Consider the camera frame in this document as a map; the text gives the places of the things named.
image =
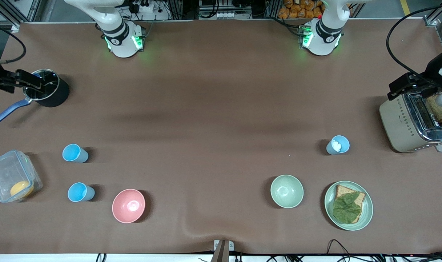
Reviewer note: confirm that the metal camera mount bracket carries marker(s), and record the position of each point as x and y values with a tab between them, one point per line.
222	249

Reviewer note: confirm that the pink bowl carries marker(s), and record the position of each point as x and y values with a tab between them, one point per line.
128	206

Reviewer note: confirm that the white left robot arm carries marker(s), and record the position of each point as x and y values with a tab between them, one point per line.
324	36

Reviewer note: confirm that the clear plastic food container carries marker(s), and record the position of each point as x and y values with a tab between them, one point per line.
6	174

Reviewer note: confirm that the bag of orange snacks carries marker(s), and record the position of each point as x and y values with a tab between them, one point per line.
301	9

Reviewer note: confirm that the beige and chrome toaster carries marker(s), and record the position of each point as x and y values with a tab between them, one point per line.
397	123

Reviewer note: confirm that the orange round food piece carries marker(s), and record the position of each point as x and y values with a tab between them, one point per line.
21	188

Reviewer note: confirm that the white power strip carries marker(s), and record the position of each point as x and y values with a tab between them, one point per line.
228	15

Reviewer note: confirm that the light blue plastic cup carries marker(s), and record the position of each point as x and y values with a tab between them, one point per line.
78	192
344	144
72	152

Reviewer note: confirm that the glass lid with blue knob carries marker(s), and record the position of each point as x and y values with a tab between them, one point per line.
48	82

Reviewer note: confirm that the white crumpled lump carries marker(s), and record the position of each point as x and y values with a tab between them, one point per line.
337	145

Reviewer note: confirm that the pale green plate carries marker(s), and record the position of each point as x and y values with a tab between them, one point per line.
367	211

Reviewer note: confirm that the pale green bowl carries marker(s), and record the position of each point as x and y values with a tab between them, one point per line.
286	191

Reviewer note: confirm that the aluminium frame profile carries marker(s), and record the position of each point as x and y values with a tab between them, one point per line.
10	9
433	20

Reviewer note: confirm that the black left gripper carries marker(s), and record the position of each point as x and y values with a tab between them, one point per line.
434	69

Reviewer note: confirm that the brown bread slice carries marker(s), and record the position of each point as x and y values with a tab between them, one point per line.
437	109
342	190

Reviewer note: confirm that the green lettuce leaf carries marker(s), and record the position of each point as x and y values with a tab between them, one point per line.
346	208

